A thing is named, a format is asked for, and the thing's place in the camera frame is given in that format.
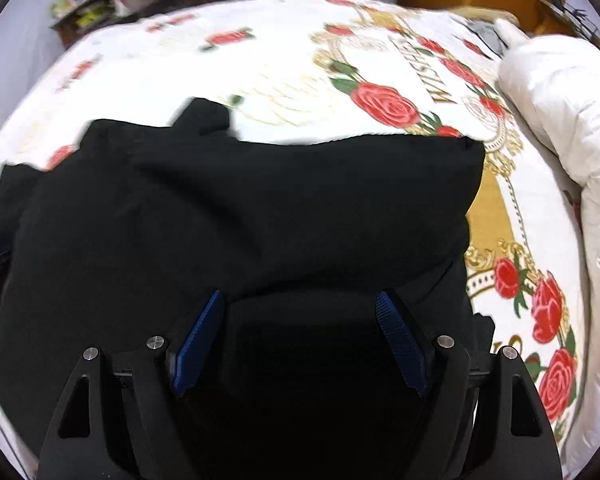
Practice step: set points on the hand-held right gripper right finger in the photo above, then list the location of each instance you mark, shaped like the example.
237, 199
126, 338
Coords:
400, 340

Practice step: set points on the low cluttered shelf unit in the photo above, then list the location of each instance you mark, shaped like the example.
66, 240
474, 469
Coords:
80, 25

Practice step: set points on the white duvet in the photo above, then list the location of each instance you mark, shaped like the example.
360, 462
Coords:
580, 110

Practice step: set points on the wooden headboard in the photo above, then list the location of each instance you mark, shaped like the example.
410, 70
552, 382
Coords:
547, 27

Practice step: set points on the beige pillow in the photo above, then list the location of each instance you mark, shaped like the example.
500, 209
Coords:
480, 14

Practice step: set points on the bed with floral sheet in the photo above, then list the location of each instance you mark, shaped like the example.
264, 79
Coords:
280, 60

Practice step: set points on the black jacket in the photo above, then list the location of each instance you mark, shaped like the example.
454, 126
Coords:
230, 210

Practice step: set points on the grey cloth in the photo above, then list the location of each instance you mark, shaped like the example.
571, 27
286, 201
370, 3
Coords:
485, 35

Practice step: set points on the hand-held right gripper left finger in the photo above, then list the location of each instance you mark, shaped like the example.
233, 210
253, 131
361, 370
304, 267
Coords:
200, 340

